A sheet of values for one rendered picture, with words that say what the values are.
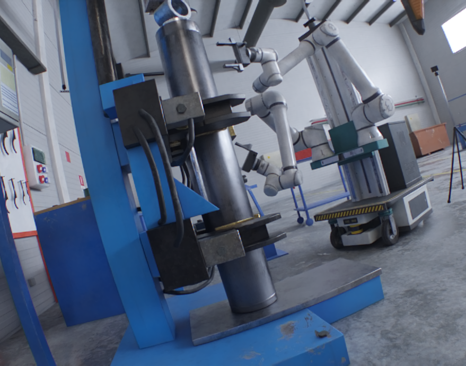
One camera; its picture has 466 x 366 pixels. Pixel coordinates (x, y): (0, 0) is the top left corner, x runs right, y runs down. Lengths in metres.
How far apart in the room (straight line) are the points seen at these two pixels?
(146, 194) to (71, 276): 1.71
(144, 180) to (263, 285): 0.66
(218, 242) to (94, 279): 1.71
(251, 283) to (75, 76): 1.17
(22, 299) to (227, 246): 0.82
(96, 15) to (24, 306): 1.22
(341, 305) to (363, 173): 1.41
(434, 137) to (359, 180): 11.41
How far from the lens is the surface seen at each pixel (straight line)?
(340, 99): 2.66
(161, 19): 1.65
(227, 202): 1.30
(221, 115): 1.18
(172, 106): 1.08
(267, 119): 2.26
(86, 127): 1.43
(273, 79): 1.75
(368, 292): 1.48
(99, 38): 1.44
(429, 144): 13.58
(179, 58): 1.45
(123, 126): 1.06
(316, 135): 2.55
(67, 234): 2.63
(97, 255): 2.57
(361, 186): 2.65
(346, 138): 2.55
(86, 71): 1.52
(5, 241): 1.36
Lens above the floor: 0.63
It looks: 2 degrees up
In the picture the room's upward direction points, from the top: 16 degrees counter-clockwise
